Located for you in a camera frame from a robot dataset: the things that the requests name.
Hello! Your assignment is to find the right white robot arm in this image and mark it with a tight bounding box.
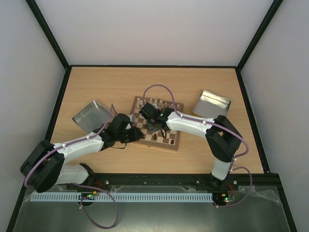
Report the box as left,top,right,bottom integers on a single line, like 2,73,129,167
139,103,242,189

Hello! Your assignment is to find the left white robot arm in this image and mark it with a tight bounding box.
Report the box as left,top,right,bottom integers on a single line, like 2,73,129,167
20,114,144,193

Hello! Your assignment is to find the wooden chess board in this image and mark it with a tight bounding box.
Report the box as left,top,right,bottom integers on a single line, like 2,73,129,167
130,96,184,151

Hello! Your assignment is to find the silver tin lid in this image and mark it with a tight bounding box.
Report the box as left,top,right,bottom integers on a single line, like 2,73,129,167
72,100,117,134

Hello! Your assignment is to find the gold tin box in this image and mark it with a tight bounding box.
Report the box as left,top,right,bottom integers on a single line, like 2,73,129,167
193,90,231,118

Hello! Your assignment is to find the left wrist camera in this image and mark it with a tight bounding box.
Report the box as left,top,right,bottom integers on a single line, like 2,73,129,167
129,114,136,124

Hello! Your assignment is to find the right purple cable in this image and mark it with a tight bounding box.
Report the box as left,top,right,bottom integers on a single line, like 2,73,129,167
142,84,253,209

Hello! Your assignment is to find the purple cable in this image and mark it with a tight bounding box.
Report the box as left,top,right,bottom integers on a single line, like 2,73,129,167
23,103,120,229
142,84,253,209

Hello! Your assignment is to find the black mounting rail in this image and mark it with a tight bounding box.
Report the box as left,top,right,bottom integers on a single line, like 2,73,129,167
82,173,281,192

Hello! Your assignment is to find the light blue cable duct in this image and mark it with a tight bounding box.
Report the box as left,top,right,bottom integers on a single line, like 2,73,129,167
30,192,213,203

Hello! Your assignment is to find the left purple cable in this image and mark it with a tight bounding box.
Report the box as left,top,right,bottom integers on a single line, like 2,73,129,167
23,103,120,229

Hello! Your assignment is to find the black enclosure frame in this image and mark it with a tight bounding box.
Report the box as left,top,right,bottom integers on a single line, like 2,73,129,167
6,0,297,232

